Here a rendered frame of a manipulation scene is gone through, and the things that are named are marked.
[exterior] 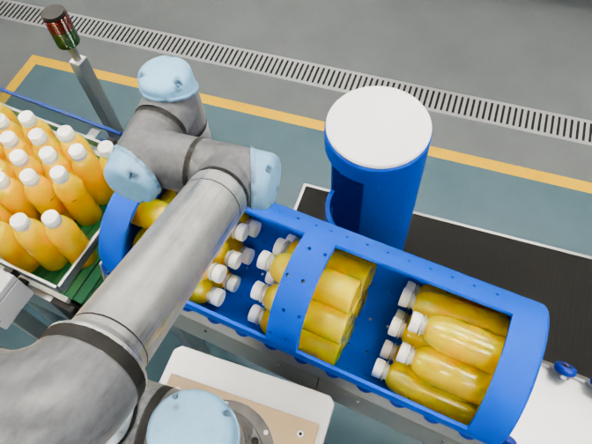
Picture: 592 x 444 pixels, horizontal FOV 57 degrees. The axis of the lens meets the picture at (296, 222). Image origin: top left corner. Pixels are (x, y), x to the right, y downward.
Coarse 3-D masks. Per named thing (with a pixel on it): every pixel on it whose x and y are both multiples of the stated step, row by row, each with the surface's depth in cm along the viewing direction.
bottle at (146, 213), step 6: (156, 198) 118; (144, 204) 116; (150, 204) 115; (156, 204) 115; (162, 204) 116; (138, 210) 115; (144, 210) 115; (150, 210) 115; (156, 210) 115; (162, 210) 115; (138, 216) 116; (144, 216) 115; (150, 216) 115; (156, 216) 114; (132, 222) 118; (138, 222) 116; (144, 222) 115; (150, 222) 115; (144, 228) 117
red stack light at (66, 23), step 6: (66, 12) 140; (66, 18) 140; (48, 24) 138; (54, 24) 138; (60, 24) 139; (66, 24) 140; (72, 24) 143; (48, 30) 141; (54, 30) 140; (60, 30) 140; (66, 30) 141
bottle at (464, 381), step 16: (416, 352) 104; (432, 352) 102; (416, 368) 103; (432, 368) 101; (448, 368) 100; (464, 368) 100; (432, 384) 102; (448, 384) 100; (464, 384) 99; (480, 384) 99; (464, 400) 101; (480, 400) 99
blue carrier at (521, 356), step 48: (336, 240) 106; (240, 288) 130; (288, 288) 102; (384, 288) 124; (480, 288) 101; (288, 336) 104; (384, 336) 123; (528, 336) 93; (384, 384) 113; (528, 384) 90; (480, 432) 96
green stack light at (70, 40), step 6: (72, 30) 143; (54, 36) 142; (60, 36) 142; (66, 36) 142; (72, 36) 144; (78, 36) 147; (60, 42) 144; (66, 42) 144; (72, 42) 145; (78, 42) 147; (60, 48) 146; (66, 48) 145
